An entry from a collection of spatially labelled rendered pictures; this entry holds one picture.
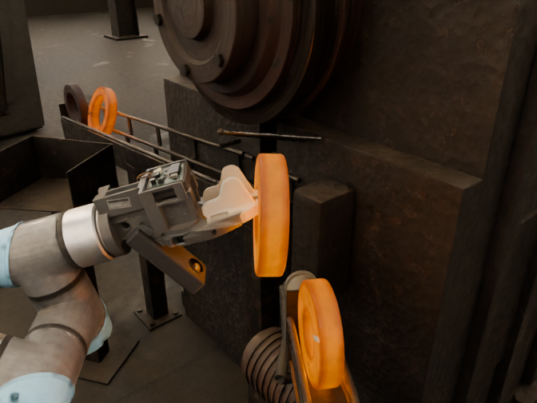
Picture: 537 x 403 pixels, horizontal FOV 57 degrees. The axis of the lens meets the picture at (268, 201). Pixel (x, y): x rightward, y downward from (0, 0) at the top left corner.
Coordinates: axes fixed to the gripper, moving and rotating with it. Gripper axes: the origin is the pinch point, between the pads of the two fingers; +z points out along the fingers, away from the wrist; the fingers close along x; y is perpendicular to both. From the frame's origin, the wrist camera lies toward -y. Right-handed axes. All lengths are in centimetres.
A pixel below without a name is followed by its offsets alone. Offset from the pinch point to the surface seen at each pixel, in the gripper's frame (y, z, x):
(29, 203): -17, -65, 68
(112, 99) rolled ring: -7, -49, 118
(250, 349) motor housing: -39.1, -12.7, 17.4
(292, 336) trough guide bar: -24.6, -2.7, 2.4
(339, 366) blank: -22.5, 3.1, -7.6
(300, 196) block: -14.8, 4.5, 27.2
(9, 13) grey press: 27, -144, 302
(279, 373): -35.7, -7.1, 6.6
